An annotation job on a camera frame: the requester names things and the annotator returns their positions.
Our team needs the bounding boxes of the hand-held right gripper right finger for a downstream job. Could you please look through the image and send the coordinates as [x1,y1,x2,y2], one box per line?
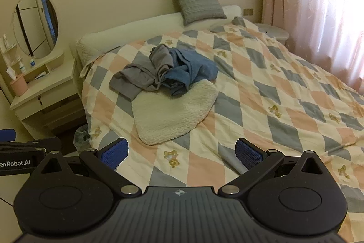
[217,138,332,198]

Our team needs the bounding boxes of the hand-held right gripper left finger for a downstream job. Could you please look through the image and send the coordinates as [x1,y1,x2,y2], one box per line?
[30,138,143,198]

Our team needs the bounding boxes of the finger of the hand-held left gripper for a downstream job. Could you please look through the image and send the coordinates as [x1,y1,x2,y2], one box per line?
[0,128,16,142]
[0,137,62,155]

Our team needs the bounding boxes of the grey garment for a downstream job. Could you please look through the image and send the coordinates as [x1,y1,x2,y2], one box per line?
[109,44,175,101]

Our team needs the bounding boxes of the clear plastic bag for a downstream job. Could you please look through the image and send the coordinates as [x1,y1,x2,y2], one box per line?
[73,125,91,151]

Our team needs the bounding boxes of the pink cup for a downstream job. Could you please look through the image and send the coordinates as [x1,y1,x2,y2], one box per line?
[9,74,27,97]

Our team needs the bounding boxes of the white fleece garment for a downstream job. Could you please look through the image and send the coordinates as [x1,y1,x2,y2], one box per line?
[132,79,219,145]

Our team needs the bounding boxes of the white dressing table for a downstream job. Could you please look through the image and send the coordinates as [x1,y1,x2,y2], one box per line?
[0,44,84,134]

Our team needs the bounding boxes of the checkered bear print quilt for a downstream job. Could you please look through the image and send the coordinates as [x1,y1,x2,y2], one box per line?
[80,16,364,243]

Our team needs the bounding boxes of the thin pale stick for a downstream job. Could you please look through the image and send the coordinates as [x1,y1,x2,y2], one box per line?
[324,142,357,162]

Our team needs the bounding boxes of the blue garment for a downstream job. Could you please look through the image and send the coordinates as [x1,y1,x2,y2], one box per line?
[163,48,219,98]

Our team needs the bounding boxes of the oval mirror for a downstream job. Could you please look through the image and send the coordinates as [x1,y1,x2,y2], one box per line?
[13,0,59,59]

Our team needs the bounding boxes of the round white bedside table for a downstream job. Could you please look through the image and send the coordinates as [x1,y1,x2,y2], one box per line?
[254,23,290,46]

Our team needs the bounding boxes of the long white bolster pillow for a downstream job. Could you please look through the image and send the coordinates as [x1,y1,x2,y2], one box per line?
[70,5,242,67]

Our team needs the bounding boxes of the grey striped pillow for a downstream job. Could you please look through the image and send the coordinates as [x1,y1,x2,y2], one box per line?
[167,0,227,26]

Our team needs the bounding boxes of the pink curtain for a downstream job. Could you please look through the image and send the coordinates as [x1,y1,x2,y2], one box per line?
[262,0,364,95]

